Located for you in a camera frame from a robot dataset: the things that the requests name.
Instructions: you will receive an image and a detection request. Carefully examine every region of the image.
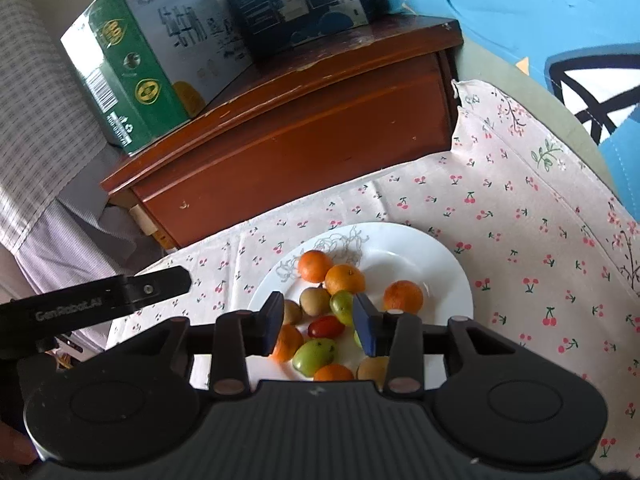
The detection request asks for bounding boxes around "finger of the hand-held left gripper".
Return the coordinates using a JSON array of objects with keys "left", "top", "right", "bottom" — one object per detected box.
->
[{"left": 124, "top": 265, "right": 192, "bottom": 307}]

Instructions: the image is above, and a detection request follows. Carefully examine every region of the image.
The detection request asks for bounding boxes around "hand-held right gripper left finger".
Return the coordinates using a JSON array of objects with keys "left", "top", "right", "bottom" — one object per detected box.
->
[{"left": 112, "top": 291, "right": 285, "bottom": 397}]

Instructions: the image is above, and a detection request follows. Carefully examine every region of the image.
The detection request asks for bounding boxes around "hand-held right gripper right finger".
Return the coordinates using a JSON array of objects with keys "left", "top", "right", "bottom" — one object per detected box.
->
[{"left": 352, "top": 292, "right": 531, "bottom": 395}]

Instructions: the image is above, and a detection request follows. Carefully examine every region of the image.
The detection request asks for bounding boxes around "mandarin orange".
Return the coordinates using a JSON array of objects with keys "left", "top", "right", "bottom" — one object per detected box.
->
[
  {"left": 297, "top": 250, "right": 335, "bottom": 283},
  {"left": 383, "top": 280, "right": 424, "bottom": 313},
  {"left": 270, "top": 324, "right": 305, "bottom": 363},
  {"left": 313, "top": 364, "right": 356, "bottom": 382},
  {"left": 325, "top": 264, "right": 367, "bottom": 295}
]

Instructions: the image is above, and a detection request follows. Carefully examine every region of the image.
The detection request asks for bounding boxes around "green jujube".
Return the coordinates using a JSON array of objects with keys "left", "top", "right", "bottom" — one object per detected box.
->
[
  {"left": 329, "top": 290, "right": 357, "bottom": 325},
  {"left": 292, "top": 337, "right": 337, "bottom": 377}
]

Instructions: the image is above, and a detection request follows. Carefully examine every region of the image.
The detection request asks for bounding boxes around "red cherry tomato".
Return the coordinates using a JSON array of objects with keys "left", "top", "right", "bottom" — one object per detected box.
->
[{"left": 307, "top": 316, "right": 345, "bottom": 338}]

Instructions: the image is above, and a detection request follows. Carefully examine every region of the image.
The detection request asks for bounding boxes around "white plate with line drawing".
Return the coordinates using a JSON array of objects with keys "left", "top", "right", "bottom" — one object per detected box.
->
[{"left": 246, "top": 222, "right": 474, "bottom": 391}]

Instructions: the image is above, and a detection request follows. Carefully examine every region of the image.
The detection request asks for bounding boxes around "person's left hand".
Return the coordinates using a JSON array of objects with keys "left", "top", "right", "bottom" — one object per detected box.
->
[{"left": 0, "top": 421, "right": 38, "bottom": 466}]

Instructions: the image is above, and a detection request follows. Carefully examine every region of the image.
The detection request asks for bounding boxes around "open cardboard box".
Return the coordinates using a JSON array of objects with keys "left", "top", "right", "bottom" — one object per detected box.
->
[{"left": 130, "top": 202, "right": 178, "bottom": 253}]

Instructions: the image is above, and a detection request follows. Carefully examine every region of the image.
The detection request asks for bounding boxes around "lilac fine checked cloth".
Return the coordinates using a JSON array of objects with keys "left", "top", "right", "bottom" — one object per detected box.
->
[{"left": 15, "top": 195, "right": 166, "bottom": 301}]

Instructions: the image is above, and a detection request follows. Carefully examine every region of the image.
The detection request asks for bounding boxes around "cherry print tablecloth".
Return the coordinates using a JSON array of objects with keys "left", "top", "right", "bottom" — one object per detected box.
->
[{"left": 105, "top": 79, "right": 640, "bottom": 466}]

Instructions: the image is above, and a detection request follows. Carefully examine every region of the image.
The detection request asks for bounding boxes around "brown wooden nightstand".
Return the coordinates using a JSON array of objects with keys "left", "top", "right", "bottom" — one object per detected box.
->
[{"left": 100, "top": 17, "right": 463, "bottom": 251}]

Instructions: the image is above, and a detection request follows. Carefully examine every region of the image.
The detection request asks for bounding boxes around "green carton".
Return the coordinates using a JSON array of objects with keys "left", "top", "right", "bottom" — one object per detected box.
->
[{"left": 60, "top": 0, "right": 253, "bottom": 156}]

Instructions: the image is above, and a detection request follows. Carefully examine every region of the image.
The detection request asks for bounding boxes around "grey checked curtain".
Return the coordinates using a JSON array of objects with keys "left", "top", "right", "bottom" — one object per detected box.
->
[{"left": 0, "top": 0, "right": 121, "bottom": 251}]

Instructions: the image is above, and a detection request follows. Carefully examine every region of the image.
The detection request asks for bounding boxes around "dark blue carton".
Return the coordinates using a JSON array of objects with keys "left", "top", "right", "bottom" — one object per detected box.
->
[{"left": 209, "top": 0, "right": 372, "bottom": 58}]

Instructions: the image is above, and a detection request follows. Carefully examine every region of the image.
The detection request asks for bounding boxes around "blue sailboat print pillow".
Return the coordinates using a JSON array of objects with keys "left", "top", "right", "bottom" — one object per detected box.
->
[{"left": 387, "top": 0, "right": 640, "bottom": 211}]

